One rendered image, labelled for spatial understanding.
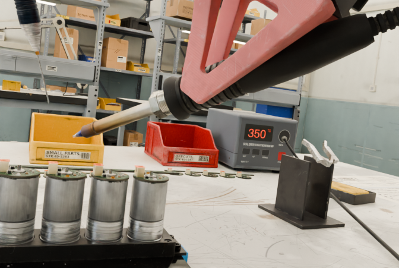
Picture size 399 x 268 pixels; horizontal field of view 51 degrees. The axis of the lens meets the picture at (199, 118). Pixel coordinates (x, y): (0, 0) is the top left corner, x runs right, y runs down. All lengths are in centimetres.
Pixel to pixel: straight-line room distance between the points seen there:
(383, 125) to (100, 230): 555
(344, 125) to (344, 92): 46
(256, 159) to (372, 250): 33
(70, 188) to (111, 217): 3
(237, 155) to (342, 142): 546
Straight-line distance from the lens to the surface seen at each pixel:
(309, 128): 657
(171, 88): 22
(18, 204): 27
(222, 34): 23
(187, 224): 40
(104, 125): 25
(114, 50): 454
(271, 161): 72
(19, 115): 477
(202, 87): 21
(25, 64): 261
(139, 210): 29
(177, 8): 299
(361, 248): 42
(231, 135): 70
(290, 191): 47
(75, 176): 27
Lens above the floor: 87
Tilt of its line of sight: 4 degrees down
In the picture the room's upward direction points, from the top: 7 degrees clockwise
